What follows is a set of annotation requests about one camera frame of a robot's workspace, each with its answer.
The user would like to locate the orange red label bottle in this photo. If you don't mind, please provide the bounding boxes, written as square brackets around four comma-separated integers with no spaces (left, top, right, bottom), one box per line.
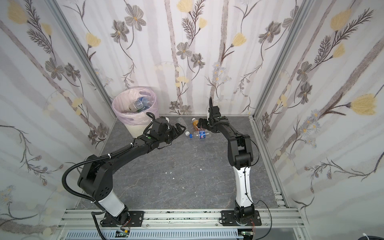
[192,118,200,131]

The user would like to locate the Pepsi blue label bottle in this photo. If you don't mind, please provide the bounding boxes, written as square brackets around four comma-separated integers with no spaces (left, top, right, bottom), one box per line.
[187,130,213,140]

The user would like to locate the clear ribbed bottle white cap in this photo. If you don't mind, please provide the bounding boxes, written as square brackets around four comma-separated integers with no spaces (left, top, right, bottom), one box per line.
[177,117,190,137]

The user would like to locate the Pocari Sweat bottle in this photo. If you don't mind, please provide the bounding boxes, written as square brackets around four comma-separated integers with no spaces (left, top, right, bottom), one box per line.
[131,97,155,112]

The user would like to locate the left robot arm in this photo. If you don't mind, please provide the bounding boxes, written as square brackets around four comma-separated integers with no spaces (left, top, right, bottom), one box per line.
[78,117,186,227]

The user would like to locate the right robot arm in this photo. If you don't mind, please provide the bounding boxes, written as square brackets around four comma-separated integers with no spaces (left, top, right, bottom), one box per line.
[198,99,255,226]

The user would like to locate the cream waste bin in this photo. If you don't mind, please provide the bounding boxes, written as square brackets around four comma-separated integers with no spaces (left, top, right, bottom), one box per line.
[125,121,151,138]

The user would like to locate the pink bin liner bag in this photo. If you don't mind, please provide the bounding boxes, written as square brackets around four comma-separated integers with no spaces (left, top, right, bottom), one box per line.
[112,87,159,126]

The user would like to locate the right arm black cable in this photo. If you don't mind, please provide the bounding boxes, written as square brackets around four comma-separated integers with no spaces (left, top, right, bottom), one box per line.
[244,167,273,240]

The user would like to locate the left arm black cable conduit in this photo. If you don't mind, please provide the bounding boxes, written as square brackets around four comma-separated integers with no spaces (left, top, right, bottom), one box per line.
[61,154,112,203]

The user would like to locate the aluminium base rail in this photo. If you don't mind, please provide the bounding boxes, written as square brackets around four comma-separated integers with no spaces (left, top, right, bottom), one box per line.
[56,208,304,232]

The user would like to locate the white slotted cable duct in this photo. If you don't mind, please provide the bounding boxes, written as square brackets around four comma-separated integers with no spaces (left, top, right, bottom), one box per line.
[64,229,244,240]

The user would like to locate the left aluminium corner post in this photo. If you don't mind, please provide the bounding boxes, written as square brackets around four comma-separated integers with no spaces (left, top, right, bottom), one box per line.
[45,0,117,119]

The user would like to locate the aluminium corner frame post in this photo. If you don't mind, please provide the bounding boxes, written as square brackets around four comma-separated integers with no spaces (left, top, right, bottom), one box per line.
[252,0,315,119]

